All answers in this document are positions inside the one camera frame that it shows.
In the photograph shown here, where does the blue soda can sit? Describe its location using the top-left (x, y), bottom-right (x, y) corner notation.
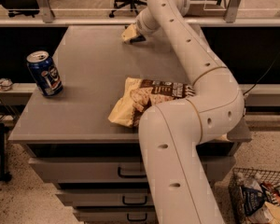
top-left (27, 50), bottom-right (63, 97)

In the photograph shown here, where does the yellow snack bag in basket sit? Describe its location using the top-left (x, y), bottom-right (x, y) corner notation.
top-left (265, 203), bottom-right (280, 224)

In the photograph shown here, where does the bottom grey drawer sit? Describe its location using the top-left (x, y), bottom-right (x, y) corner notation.
top-left (73, 206), bottom-right (158, 224)

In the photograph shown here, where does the grey drawer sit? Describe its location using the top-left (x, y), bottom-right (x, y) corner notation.
top-left (29, 156), bottom-right (235, 184)
top-left (73, 206), bottom-right (158, 224)
top-left (56, 189), bottom-right (153, 207)

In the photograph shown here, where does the wire basket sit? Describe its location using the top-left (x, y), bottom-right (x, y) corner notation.
top-left (229, 168), bottom-right (280, 224)

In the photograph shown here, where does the blue snack bag in basket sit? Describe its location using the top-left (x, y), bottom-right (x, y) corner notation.
top-left (242, 187), bottom-right (266, 216)

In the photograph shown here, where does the red snack bag in basket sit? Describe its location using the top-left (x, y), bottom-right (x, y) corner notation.
top-left (260, 182), bottom-right (280, 207)

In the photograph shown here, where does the yellow brown chip bag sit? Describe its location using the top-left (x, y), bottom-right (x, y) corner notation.
top-left (108, 77), bottom-right (195, 128)

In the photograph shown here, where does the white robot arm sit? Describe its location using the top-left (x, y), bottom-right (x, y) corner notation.
top-left (132, 0), bottom-right (245, 224)

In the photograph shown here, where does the middle grey drawer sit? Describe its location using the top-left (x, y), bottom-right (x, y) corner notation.
top-left (56, 189), bottom-right (153, 207)

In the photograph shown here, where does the grey drawer cabinet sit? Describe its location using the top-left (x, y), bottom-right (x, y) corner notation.
top-left (7, 24), bottom-right (253, 224)

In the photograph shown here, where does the top grey drawer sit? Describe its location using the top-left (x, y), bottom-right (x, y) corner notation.
top-left (29, 156), bottom-right (235, 184)

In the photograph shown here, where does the metal railing frame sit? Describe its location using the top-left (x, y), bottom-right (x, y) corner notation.
top-left (0, 0), bottom-right (280, 24)

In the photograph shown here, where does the dark blue rxbar wrapper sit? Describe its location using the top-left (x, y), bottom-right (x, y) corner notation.
top-left (130, 35), bottom-right (146, 44)

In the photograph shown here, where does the black stand left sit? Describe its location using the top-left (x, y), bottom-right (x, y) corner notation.
top-left (0, 123), bottom-right (12, 182)

